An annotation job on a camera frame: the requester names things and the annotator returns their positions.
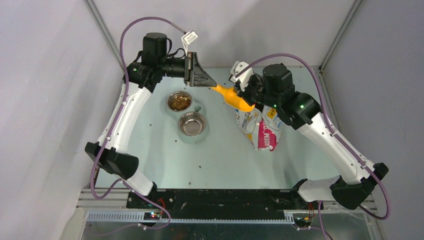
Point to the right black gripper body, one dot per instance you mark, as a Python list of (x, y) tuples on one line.
[(254, 91)]

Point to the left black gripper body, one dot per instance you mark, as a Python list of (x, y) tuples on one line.
[(187, 69)]

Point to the yellow plastic scoop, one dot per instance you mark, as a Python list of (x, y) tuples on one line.
[(231, 98)]

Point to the pet food bag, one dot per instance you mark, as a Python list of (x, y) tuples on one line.
[(262, 127)]

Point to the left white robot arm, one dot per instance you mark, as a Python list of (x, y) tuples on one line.
[(152, 64)]

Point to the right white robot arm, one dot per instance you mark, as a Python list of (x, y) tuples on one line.
[(275, 89)]

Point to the far steel bowl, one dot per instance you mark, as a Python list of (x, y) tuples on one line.
[(178, 92)]

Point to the steel bowl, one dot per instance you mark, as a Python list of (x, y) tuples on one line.
[(178, 92), (192, 124)]

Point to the kibble in far bowl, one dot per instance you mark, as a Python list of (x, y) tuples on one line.
[(179, 102)]

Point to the near steel bowl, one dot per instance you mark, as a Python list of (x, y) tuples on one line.
[(192, 124)]

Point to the mint double bowl stand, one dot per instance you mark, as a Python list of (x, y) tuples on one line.
[(195, 106)]

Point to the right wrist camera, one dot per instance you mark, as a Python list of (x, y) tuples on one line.
[(240, 75)]

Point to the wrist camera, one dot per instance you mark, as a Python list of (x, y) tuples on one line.
[(187, 39), (240, 75)]

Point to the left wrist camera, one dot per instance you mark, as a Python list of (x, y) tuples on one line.
[(187, 39)]

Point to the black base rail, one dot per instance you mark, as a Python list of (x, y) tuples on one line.
[(229, 204)]

